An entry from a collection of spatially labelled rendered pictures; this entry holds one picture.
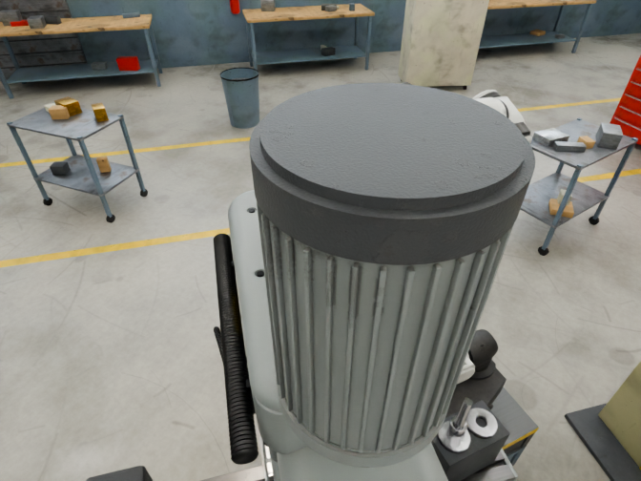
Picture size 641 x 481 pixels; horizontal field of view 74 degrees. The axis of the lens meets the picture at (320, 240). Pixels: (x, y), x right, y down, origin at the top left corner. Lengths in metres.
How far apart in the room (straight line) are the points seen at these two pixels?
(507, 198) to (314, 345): 0.18
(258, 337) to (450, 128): 0.37
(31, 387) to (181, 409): 0.97
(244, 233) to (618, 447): 2.59
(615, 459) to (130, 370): 2.81
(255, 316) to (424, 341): 0.32
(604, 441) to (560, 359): 0.55
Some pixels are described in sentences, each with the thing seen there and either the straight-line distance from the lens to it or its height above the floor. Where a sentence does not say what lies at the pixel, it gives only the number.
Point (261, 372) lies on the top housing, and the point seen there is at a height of 1.89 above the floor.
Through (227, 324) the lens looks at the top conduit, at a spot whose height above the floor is 1.81.
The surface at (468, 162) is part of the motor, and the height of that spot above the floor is 2.21.
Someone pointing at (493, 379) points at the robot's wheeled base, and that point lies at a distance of 2.26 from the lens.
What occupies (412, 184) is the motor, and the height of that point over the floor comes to 2.21.
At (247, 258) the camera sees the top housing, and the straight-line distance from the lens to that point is 0.69.
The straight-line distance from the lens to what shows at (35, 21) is 7.66.
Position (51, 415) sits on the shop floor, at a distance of 3.09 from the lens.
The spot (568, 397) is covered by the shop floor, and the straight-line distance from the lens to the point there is 3.10.
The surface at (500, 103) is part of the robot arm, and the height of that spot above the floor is 2.05.
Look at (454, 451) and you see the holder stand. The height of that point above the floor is 1.12.
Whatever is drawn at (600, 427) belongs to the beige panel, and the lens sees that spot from 3.03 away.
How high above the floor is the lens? 2.34
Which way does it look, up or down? 39 degrees down
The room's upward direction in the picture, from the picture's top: straight up
